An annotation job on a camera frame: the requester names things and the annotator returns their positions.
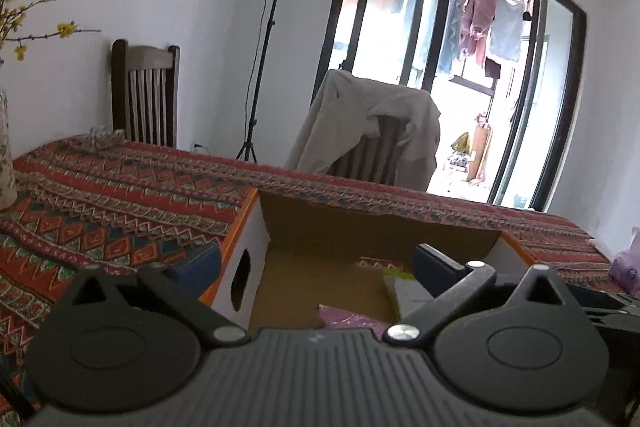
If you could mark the yellow-green snack packet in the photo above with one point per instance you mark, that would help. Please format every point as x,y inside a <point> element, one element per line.
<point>402,289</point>

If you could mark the maroon hanging shirt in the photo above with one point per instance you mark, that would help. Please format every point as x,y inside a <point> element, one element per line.
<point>480,7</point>

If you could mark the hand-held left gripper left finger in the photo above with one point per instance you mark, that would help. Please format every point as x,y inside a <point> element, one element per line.
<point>202,267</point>

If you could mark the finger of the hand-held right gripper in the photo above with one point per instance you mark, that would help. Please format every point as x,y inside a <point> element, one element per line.
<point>600,297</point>
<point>615,318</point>

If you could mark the pink snack packet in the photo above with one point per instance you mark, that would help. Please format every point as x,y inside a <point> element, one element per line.
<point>350,318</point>

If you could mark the jacket-draped wooden chair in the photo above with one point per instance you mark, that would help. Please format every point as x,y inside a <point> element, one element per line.
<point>370,152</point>

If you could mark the black-framed sliding glass door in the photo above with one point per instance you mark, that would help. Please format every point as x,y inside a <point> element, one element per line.
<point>555,47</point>

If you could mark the purple tissue pack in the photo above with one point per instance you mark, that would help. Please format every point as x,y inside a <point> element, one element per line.
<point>627,269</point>

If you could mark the red patterned tablecloth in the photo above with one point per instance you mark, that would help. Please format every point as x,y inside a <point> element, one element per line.
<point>100,207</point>

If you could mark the dark hanging cloth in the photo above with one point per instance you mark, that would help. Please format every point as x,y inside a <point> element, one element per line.
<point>492,68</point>

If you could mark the orange cardboard box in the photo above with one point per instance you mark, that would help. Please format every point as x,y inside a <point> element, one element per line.
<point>310,227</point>

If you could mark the yellow bag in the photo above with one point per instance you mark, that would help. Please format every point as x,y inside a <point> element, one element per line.
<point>462,142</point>

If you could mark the clear glass dish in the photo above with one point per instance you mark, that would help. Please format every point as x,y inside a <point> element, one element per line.
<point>105,138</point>

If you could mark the black metal rail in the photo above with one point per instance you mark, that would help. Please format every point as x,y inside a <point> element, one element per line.
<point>475,85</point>

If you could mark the floral ceramic vase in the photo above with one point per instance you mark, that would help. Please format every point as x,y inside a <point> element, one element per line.
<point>5,167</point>

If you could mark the leaning wooden board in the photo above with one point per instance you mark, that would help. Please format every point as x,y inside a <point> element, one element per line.
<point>481,152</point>

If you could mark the beige jacket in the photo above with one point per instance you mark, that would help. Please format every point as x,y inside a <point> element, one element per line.
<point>340,107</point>

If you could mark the light blue hanging shirt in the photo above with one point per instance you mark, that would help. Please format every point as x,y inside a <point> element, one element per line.
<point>507,27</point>

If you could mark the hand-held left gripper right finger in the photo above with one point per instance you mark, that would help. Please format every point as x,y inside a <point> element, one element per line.
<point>432,269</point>

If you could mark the dark wooden chair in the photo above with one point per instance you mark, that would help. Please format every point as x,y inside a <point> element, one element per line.
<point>145,57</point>

